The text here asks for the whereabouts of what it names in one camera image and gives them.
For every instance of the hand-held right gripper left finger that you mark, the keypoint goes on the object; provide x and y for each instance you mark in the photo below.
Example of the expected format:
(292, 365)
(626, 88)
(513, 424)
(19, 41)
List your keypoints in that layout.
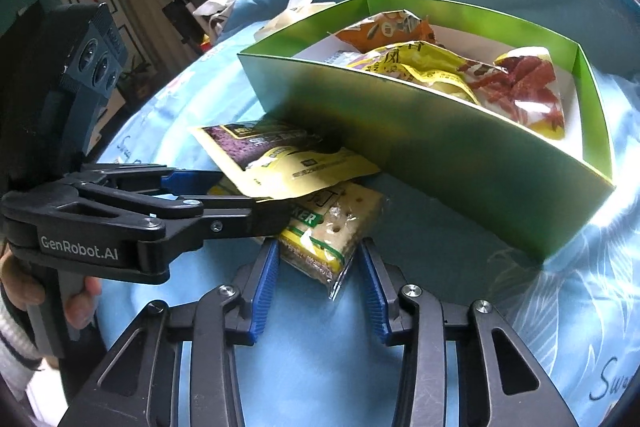
(265, 292)

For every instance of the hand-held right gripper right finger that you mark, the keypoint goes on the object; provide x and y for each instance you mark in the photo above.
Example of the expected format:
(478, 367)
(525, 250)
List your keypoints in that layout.
(372, 292)

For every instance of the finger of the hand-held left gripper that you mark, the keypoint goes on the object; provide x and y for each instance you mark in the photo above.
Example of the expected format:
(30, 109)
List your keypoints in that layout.
(220, 219)
(195, 179)

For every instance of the cracker packet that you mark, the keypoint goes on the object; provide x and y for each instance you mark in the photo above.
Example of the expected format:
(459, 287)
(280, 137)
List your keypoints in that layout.
(325, 227)

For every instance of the pale yellow snack packet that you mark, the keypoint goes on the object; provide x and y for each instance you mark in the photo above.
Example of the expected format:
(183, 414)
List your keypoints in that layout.
(300, 167)

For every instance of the green cardboard box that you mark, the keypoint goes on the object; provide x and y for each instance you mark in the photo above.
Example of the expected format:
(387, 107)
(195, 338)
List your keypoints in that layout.
(400, 147)

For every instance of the red-edged white snack packet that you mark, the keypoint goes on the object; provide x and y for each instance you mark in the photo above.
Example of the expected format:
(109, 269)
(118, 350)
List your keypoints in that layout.
(340, 58)

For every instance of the yellow chicken feet packet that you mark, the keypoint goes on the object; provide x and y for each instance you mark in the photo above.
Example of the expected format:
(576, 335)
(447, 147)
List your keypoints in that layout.
(435, 67)

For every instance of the orange raccoon snack packet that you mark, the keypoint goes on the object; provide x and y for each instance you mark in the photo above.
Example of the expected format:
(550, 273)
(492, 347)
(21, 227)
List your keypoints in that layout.
(380, 29)

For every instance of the person's left forearm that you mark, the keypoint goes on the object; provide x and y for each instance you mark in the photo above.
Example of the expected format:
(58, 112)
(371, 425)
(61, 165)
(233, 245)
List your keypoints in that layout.
(15, 347)

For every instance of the person's left hand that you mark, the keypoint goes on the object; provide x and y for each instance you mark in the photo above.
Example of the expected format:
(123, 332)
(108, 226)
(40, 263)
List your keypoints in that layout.
(85, 302)

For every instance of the blue floral bedsheet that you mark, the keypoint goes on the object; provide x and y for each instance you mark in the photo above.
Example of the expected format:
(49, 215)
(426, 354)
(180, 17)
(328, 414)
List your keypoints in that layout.
(310, 372)

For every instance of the crumpled plastic bag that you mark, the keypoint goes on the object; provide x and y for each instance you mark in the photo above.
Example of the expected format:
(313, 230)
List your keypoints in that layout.
(215, 17)

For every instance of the tissue pack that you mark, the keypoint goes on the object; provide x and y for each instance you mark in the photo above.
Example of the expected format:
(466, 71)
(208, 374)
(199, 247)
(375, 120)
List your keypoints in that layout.
(280, 24)

